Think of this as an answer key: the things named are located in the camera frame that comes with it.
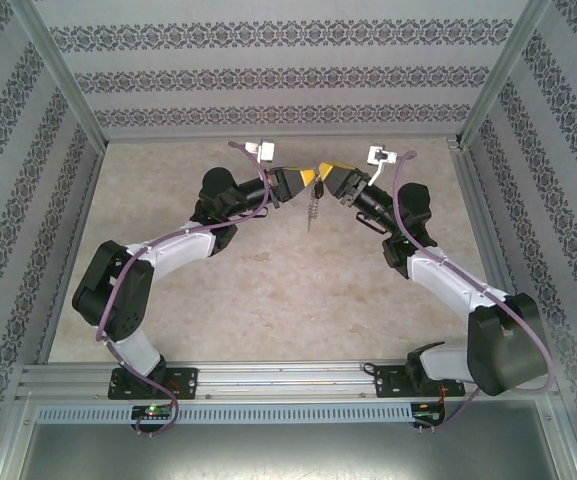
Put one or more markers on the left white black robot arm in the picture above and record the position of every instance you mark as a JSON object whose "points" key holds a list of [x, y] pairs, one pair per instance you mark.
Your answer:
{"points": [[183, 250]]}

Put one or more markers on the right small circuit board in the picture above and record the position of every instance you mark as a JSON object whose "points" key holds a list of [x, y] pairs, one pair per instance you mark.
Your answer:
{"points": [[428, 415]]}

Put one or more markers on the small circuit board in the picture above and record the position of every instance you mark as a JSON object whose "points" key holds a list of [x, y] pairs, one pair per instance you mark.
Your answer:
{"points": [[153, 411], [428, 415]]}

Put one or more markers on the left small circuit board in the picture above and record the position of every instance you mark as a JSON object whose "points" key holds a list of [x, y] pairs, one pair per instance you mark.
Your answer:
{"points": [[153, 411]]}

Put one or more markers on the grey metal panel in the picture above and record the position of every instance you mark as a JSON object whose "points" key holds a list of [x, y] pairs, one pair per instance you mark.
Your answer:
{"points": [[288, 455]]}

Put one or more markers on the right aluminium side rail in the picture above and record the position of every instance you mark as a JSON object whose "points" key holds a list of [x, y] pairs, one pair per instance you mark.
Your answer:
{"points": [[480, 200]]}

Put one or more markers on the aluminium side rail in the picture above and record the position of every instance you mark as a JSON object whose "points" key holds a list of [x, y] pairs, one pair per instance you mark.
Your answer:
{"points": [[480, 200], [82, 210]]}

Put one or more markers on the right aluminium corner post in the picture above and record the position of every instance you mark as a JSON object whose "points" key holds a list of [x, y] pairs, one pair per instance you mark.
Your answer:
{"points": [[496, 75]]}

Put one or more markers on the aluminium corner post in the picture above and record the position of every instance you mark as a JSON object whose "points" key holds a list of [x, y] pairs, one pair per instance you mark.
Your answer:
{"points": [[496, 75], [65, 75]]}

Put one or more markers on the left aluminium side rail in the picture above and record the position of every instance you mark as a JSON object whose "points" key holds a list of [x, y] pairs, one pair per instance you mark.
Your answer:
{"points": [[82, 210]]}

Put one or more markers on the right black mount plate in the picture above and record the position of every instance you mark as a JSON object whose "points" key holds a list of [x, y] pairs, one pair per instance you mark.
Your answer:
{"points": [[390, 382]]}

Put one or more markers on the black mount plate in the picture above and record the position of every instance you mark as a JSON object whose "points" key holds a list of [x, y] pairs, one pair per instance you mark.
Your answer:
{"points": [[183, 382], [390, 382]]}

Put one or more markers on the long aluminium base rail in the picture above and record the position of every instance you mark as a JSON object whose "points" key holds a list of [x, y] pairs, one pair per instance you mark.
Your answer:
{"points": [[288, 375]]}

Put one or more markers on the left black mount plate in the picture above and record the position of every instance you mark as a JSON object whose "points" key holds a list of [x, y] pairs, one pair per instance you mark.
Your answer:
{"points": [[183, 382]]}

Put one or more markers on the left aluminium corner post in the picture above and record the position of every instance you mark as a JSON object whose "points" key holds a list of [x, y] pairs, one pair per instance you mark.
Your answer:
{"points": [[65, 75]]}

